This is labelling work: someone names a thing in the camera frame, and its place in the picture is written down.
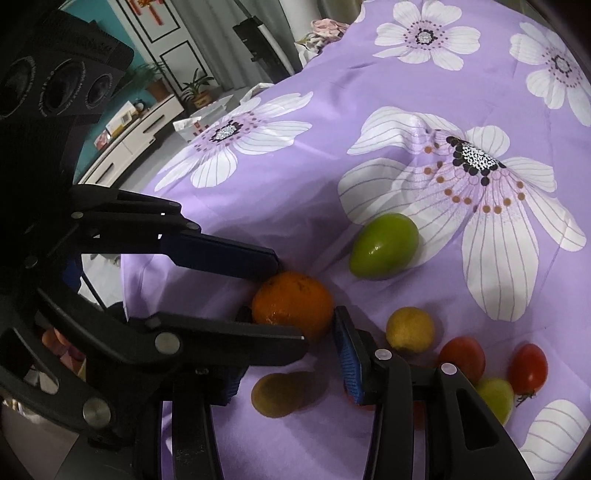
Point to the white tv cabinet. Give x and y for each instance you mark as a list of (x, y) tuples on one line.
[(138, 134)]

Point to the black upright object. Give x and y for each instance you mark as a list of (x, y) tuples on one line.
[(258, 41)]

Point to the yellow lemon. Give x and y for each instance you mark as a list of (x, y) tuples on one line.
[(410, 328)]

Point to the green mango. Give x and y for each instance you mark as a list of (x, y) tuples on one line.
[(383, 247)]

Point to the person's left hand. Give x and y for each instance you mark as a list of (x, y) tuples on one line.
[(64, 353)]

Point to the white plastic bag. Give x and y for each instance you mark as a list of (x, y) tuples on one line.
[(203, 117)]

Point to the purple floral bedsheet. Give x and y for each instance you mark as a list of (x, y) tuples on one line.
[(323, 184)]

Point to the small green fruit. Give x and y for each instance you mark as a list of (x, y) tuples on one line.
[(498, 397)]

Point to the potted plant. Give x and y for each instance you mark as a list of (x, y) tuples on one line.
[(157, 83), (199, 92)]

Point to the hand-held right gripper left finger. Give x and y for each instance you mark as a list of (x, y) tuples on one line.
[(194, 424)]

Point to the pile of clothes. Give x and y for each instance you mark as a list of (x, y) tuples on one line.
[(323, 34)]

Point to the brownish yellow round fruit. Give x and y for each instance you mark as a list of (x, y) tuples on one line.
[(274, 397)]

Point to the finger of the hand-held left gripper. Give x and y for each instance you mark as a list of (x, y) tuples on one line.
[(221, 344), (221, 251)]

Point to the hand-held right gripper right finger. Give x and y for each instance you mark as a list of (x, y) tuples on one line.
[(347, 364)]

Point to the red tomato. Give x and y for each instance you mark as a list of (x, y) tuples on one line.
[(464, 355), (527, 369)]

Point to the grey curtain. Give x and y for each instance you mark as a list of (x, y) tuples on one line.
[(207, 32)]

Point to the orange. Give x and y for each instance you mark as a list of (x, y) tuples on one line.
[(295, 300)]

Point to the red hanging decoration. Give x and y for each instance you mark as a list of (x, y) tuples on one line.
[(150, 7)]

